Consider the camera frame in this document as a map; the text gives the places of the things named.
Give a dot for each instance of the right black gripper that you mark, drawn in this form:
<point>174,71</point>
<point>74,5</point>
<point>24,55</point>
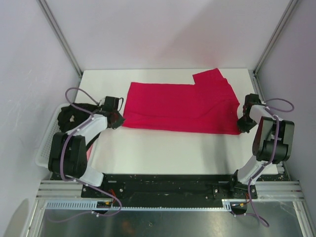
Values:
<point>243,127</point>

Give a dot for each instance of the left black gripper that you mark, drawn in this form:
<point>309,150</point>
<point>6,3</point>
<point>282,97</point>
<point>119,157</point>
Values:
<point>120,121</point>

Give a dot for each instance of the red t shirt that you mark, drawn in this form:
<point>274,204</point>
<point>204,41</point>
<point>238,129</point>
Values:
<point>207,106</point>

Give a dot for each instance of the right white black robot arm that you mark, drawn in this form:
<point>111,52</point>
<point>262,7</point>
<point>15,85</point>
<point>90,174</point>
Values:
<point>272,142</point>

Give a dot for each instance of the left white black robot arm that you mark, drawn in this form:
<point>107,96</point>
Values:
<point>71,162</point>

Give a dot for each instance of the black t shirt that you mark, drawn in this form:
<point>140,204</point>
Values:
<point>81,123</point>

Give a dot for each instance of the pink garment in basket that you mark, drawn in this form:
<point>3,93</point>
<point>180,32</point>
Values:
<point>88,153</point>

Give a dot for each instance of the white plastic laundry basket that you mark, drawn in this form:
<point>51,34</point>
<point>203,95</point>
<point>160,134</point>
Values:
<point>42,157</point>

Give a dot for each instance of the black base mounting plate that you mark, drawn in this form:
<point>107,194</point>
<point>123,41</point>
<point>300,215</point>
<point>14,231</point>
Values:
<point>166,190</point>

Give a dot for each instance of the white slotted cable duct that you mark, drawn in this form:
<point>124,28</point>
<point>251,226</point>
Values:
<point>94,205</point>

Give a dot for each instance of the left aluminium frame post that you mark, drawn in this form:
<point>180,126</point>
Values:
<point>46,10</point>

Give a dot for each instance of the aluminium frame post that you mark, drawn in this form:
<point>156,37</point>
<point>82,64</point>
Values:
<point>46,10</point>
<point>284,20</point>

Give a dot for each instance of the right aluminium frame post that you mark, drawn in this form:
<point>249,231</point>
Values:
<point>284,20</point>

